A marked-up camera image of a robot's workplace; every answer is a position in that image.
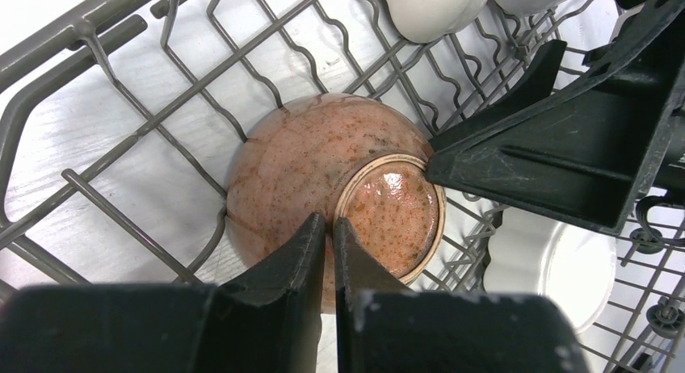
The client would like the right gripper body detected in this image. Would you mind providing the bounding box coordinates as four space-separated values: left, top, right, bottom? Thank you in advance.
611 0 684 195

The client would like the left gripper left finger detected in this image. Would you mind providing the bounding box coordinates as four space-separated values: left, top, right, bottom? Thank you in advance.
1 213 326 372

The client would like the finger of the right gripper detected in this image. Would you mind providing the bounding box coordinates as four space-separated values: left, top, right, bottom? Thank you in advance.
430 40 567 152
426 27 659 234

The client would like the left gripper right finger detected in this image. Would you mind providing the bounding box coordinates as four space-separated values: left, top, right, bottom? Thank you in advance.
333 217 589 372

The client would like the white fluted bowl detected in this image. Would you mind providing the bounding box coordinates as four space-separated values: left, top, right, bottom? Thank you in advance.
483 207 617 333

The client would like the small white cup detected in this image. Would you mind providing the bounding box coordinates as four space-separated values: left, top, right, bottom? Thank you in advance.
385 0 488 44

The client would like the brown floral mug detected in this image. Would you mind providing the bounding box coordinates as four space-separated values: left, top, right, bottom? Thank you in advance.
226 93 446 284

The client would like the grey wire dish rack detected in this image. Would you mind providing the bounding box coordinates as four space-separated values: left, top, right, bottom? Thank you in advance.
1 0 684 372

